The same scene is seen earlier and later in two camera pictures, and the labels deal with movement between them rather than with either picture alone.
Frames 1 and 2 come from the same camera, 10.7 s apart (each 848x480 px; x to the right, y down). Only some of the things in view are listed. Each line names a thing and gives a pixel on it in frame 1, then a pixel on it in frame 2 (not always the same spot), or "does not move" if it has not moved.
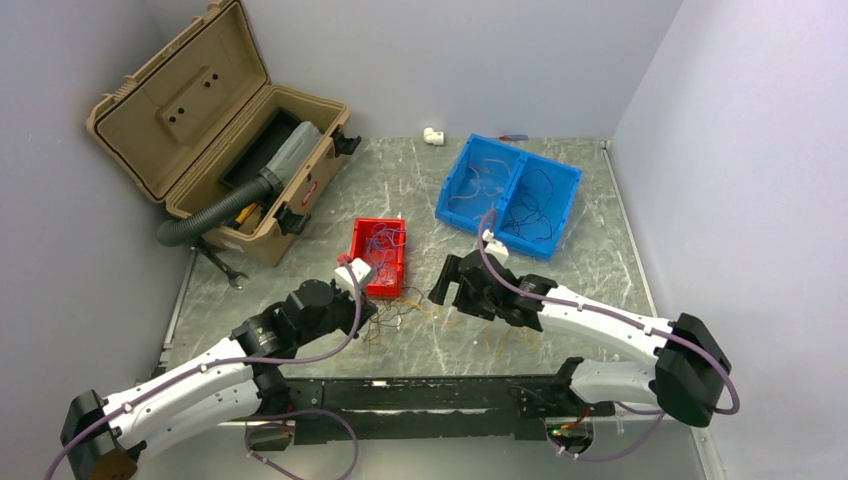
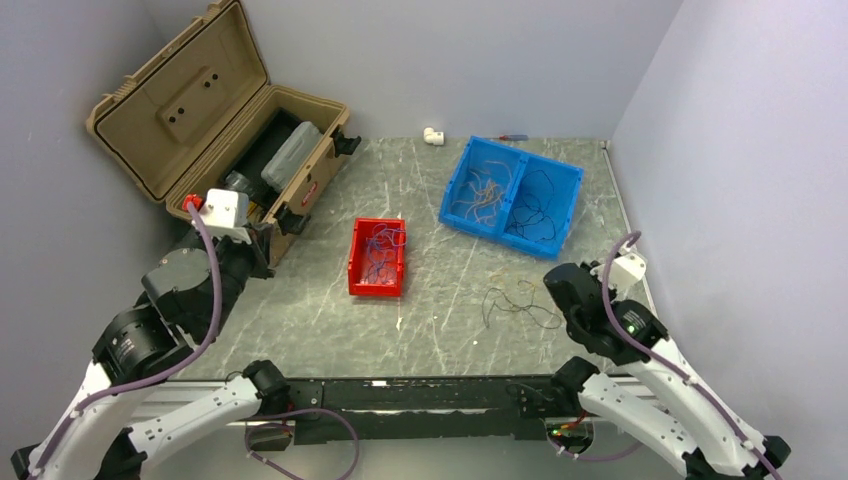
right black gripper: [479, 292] to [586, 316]
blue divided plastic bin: [530, 196] does not move
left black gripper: [367, 309] to [259, 250]
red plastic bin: [382, 244] does not move
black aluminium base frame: [409, 411] does not move
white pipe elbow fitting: [434, 137] does not move
